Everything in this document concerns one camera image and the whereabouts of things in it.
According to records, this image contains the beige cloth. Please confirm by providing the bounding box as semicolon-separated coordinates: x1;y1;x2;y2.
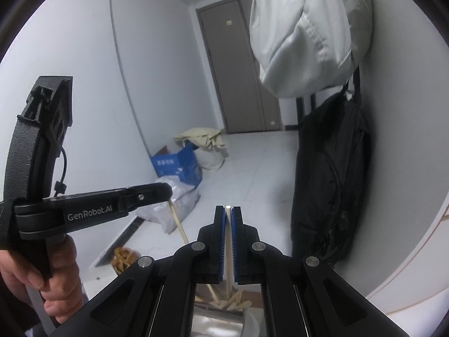
174;127;229;152

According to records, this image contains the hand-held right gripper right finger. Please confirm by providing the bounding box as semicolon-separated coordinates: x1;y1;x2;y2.
231;206;411;337

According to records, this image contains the black backpack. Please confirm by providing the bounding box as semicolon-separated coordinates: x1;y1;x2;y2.
290;93;371;268

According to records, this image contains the person's left hand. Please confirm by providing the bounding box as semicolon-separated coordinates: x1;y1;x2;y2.
0;233;83;325

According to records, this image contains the blue cardboard box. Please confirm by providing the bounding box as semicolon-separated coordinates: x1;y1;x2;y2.
151;144;203;187

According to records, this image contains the white plastic bag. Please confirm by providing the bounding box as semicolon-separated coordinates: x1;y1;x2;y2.
138;177;201;235

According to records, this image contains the grey divided utensil holder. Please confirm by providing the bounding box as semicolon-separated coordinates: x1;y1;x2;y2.
191;284;264;337

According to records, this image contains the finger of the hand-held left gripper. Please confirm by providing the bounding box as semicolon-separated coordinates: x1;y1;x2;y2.
118;182;174;213

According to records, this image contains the white sack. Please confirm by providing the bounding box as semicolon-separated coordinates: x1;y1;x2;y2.
194;146;229;171

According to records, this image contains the white jacket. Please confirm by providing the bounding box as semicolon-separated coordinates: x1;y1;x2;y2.
249;0;373;98

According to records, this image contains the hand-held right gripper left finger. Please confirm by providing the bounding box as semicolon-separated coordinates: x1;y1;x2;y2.
45;206;227;337

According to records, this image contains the grey brown door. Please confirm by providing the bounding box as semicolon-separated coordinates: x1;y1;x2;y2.
196;0;283;135

